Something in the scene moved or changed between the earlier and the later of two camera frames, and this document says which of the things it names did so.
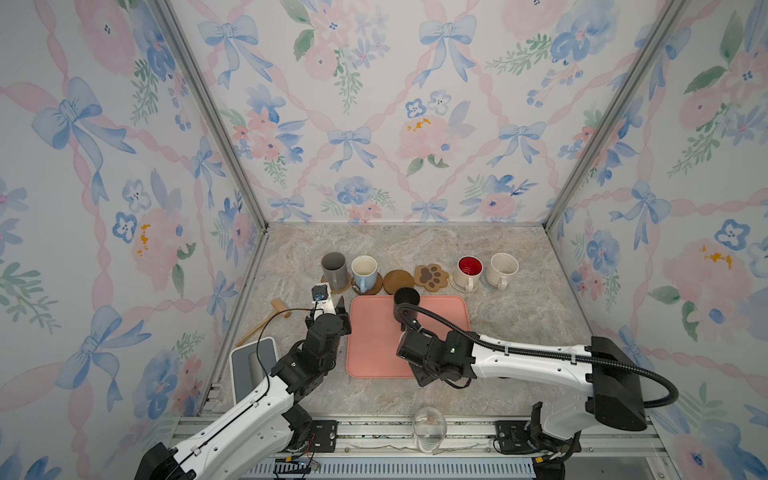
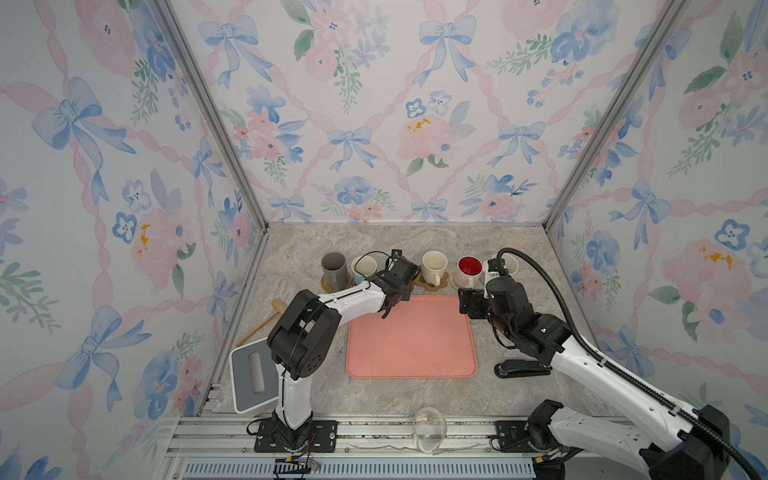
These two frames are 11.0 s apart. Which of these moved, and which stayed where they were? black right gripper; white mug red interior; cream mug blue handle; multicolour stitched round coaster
Moved: black right gripper
Stayed: cream mug blue handle; white mug red interior; multicolour stitched round coaster
